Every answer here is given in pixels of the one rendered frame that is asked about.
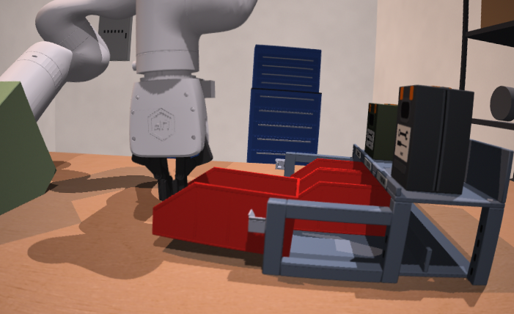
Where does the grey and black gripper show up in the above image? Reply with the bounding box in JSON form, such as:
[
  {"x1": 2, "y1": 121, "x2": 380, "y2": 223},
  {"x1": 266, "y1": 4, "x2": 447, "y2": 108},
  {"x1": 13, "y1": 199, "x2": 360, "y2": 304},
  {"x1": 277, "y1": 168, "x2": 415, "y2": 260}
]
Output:
[{"x1": 129, "y1": 75, "x2": 213, "y2": 202}]

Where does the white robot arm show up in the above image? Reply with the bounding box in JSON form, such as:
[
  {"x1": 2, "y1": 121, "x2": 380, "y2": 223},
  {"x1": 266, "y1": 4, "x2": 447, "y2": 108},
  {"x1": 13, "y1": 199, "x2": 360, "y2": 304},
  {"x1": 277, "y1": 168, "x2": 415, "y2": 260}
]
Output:
[{"x1": 0, "y1": 0, "x2": 257, "y2": 122}]

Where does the red open-front bin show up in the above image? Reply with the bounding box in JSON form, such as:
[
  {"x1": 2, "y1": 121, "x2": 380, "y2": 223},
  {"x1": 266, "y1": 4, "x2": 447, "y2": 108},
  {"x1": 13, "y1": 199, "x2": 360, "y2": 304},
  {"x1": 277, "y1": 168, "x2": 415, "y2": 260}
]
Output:
[
  {"x1": 290, "y1": 158, "x2": 371, "y2": 179},
  {"x1": 156, "y1": 167, "x2": 300, "y2": 254},
  {"x1": 293, "y1": 169, "x2": 392, "y2": 236}
]

